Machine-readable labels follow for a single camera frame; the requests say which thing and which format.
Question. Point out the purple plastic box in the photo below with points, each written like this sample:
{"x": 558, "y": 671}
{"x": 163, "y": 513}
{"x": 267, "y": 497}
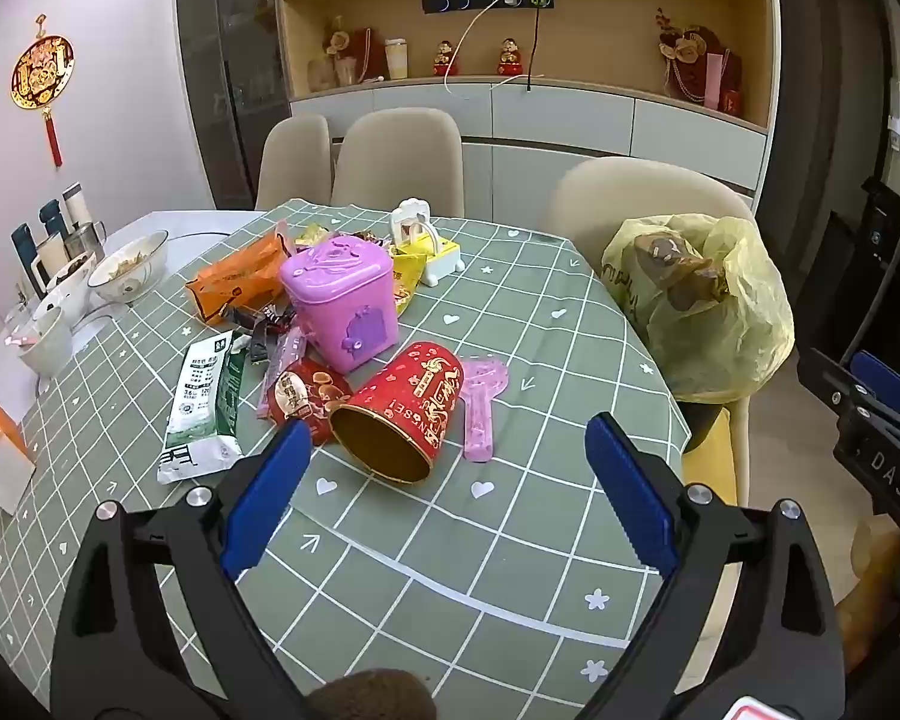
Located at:
{"x": 337, "y": 292}

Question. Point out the orange white tissue box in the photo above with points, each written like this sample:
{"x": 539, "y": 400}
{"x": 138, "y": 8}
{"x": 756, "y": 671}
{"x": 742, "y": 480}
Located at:
{"x": 0, "y": 472}

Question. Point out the orange snack packet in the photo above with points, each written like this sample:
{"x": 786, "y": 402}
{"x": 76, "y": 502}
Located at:
{"x": 232, "y": 281}

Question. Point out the pink card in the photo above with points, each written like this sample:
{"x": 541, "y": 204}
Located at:
{"x": 715, "y": 82}

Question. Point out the white bottle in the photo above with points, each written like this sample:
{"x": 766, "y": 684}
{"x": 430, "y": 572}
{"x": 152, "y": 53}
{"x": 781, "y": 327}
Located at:
{"x": 73, "y": 204}

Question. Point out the red foil packet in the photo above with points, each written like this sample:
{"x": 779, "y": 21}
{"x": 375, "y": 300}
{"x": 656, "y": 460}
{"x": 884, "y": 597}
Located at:
{"x": 360, "y": 237}

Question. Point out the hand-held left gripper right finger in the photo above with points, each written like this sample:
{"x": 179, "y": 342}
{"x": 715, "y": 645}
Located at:
{"x": 630, "y": 495}

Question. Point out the narrow beige chair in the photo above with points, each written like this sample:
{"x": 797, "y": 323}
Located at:
{"x": 292, "y": 161}

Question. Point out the red gift bag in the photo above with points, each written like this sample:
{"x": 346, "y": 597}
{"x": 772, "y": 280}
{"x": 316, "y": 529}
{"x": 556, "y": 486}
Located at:
{"x": 369, "y": 56}

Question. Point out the red bouquet with pearls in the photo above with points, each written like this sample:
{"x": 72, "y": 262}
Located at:
{"x": 686, "y": 60}

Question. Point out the brown knitted cloth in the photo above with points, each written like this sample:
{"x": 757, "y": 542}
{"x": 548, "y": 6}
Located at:
{"x": 371, "y": 697}

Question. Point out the steel mug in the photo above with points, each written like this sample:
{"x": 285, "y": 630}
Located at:
{"x": 88, "y": 241}

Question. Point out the slim pink wrapper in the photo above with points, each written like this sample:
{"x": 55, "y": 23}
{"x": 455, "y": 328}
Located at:
{"x": 281, "y": 367}

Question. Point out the cream tumbler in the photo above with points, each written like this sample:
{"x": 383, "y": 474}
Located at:
{"x": 396, "y": 60}

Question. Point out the red round snack packet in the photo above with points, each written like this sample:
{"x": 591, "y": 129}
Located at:
{"x": 304, "y": 397}

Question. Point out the small red box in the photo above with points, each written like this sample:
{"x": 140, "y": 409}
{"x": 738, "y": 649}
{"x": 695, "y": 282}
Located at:
{"x": 732, "y": 103}

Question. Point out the brown crumpled wrapper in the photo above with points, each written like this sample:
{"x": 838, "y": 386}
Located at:
{"x": 682, "y": 270}

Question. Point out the red gold paper cup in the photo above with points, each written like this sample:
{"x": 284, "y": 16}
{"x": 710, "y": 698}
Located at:
{"x": 412, "y": 397}

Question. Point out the pink plastic scoop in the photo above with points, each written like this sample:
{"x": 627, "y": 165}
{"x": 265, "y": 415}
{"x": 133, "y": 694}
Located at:
{"x": 478, "y": 420}

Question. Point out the black equipment stand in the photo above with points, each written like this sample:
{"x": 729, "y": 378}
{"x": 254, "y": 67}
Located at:
{"x": 881, "y": 225}

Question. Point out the red gold figurine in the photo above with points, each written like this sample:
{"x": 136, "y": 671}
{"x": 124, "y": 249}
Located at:
{"x": 444, "y": 58}
{"x": 510, "y": 58}

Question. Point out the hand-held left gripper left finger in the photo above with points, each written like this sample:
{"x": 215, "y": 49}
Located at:
{"x": 266, "y": 495}

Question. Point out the black power strip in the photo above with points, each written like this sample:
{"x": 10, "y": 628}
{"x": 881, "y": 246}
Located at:
{"x": 457, "y": 1}

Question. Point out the white wall switch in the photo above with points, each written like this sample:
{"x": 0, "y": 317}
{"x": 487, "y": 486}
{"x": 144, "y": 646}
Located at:
{"x": 898, "y": 112}

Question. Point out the white mug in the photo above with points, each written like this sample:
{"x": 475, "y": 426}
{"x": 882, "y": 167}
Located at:
{"x": 45, "y": 262}

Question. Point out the wooden wall shelf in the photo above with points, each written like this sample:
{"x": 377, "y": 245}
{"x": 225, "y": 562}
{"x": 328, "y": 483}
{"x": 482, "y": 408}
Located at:
{"x": 607, "y": 37}

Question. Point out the dark brown wrapper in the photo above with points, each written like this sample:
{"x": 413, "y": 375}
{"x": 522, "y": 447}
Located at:
{"x": 262, "y": 319}

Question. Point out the dark glass cabinet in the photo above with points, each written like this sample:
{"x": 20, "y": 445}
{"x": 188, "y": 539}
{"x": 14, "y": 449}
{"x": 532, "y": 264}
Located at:
{"x": 232, "y": 75}

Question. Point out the golden noodle snack packet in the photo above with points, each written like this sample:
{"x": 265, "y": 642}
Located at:
{"x": 409, "y": 277}

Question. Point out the green white milk pouch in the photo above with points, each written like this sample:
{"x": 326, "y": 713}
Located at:
{"x": 202, "y": 405}

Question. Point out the grey sideboard cabinet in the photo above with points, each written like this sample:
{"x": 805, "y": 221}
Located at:
{"x": 570, "y": 127}

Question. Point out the teal bottle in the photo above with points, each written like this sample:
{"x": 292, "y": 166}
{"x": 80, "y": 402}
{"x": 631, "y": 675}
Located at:
{"x": 52, "y": 216}
{"x": 24, "y": 247}

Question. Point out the yellow plastic bag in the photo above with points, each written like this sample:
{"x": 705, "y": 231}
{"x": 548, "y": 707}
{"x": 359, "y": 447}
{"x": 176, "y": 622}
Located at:
{"x": 750, "y": 315}

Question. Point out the pink spoon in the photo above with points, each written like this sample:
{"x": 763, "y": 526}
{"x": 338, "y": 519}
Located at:
{"x": 19, "y": 340}

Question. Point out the patterned bowl with food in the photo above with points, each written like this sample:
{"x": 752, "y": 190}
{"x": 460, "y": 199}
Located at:
{"x": 131, "y": 274}

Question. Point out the white bowl with dark food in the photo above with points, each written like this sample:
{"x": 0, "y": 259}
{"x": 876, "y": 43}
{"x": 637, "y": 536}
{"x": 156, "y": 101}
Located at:
{"x": 71, "y": 289}

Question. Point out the dried flower bouquet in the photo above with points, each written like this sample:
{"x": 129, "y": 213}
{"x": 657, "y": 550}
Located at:
{"x": 337, "y": 41}

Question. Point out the green checked tablecloth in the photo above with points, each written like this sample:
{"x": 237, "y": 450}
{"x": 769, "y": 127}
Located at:
{"x": 457, "y": 577}

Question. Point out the small white bowl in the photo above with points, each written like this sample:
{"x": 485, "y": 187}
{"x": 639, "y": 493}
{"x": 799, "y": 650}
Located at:
{"x": 45, "y": 349}

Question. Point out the yellow stool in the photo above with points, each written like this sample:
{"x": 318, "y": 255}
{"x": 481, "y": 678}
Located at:
{"x": 712, "y": 465}

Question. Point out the white yellow toy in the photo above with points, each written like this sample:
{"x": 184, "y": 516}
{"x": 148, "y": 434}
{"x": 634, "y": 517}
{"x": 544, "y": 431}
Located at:
{"x": 439, "y": 262}

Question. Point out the red gold wall ornament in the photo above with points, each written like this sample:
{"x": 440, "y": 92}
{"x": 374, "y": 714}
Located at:
{"x": 41, "y": 75}

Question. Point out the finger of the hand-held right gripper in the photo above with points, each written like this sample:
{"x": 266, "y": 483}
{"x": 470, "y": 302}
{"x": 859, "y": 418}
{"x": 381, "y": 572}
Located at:
{"x": 881, "y": 382}
{"x": 832, "y": 386}

